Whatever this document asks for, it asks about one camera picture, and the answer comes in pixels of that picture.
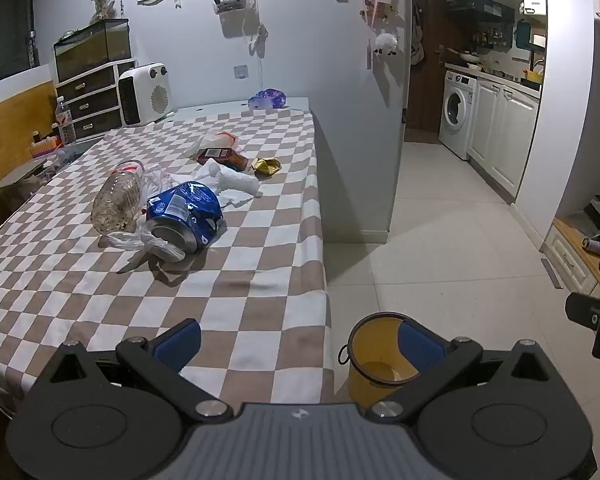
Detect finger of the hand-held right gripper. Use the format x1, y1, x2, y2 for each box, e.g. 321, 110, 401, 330
565, 291, 600, 331

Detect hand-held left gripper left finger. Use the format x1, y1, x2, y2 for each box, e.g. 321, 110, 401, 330
32, 319, 233, 422

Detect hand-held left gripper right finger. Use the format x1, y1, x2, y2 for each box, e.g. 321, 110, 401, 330
365, 320, 573, 422

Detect yellow plastic bin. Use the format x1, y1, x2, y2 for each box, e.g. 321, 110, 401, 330
337, 312, 451, 408

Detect clear plastic bottle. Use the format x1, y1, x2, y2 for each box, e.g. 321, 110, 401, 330
91, 160, 146, 235

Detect white paper towel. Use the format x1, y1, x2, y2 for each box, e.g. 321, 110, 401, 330
195, 159, 262, 208

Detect dark red cigarette pack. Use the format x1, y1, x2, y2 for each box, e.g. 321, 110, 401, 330
196, 147, 250, 171

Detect clear bag with orange print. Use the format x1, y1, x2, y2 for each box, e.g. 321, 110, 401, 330
185, 129, 243, 158

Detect wooden platform with drawers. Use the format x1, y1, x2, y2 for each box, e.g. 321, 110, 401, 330
540, 215, 600, 306

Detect crumpled clear plastic bag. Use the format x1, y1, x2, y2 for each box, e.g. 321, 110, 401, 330
107, 162, 186, 261

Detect crushed blue can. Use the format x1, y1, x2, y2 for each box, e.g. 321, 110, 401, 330
145, 181, 224, 253

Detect white kitchen base cabinets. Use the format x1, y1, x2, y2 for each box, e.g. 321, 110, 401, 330
467, 77, 541, 201

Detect gold foil wrapper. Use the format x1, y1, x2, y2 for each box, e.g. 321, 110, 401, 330
251, 157, 282, 178

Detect white washing machine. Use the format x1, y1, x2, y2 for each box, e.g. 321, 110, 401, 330
438, 70, 478, 161

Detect rack of coloured tubes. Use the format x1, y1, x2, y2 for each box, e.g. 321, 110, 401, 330
30, 135, 61, 158

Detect brown wooden door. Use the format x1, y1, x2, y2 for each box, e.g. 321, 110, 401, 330
411, 0, 453, 143

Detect small plastic water bottle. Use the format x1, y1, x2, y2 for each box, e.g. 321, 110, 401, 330
55, 96, 77, 146

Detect white fan heater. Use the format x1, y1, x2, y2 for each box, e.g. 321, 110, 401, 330
117, 62, 173, 127

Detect dark drawer chest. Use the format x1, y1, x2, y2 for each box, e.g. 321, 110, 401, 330
55, 58, 138, 143

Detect purple plastic bag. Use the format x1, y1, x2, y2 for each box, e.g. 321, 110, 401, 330
248, 89, 287, 110

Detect spice rack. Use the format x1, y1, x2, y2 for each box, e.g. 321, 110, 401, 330
472, 30, 511, 48

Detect sheep plush toy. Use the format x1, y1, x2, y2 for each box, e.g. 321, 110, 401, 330
372, 32, 400, 56

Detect hanging bags on door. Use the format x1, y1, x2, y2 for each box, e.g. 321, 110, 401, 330
411, 4, 426, 66

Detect glass fish tank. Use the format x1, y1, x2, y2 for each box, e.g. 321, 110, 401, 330
53, 19, 132, 83

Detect dark range hood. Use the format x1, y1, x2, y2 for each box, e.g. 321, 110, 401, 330
448, 0, 516, 21

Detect wooden wall hooks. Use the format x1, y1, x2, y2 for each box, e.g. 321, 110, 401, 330
360, 2, 398, 23

